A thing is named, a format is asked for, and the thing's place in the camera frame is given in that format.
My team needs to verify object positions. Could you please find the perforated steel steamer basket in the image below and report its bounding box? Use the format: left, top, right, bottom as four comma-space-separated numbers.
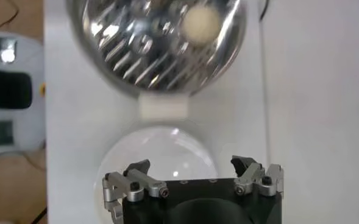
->
65, 0, 249, 97

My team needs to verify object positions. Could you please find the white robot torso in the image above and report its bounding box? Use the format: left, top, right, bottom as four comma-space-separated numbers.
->
0, 32, 46, 158

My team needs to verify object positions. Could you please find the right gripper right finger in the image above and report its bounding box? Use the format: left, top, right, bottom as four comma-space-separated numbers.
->
230, 155, 285, 197

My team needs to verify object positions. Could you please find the round white plate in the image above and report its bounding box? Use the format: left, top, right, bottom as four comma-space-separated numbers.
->
95, 121, 221, 224

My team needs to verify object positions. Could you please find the white steamed baozi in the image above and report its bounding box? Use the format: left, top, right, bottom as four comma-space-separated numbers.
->
180, 4, 222, 46

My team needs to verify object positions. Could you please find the black cooker power cable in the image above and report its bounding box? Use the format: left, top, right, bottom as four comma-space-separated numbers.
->
257, 0, 270, 22

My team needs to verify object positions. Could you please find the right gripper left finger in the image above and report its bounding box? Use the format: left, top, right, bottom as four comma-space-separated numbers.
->
102, 159, 170, 224

